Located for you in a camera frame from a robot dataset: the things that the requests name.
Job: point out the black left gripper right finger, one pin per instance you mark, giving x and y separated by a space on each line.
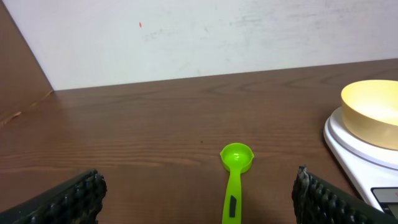
319 202

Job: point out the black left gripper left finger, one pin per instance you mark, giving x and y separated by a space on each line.
77 200

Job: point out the green plastic measuring scoop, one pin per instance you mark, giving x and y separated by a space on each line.
237 159

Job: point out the white digital kitchen scale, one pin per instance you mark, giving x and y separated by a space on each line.
371 169

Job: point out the yellow plastic bowl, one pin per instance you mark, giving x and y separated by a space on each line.
370 111

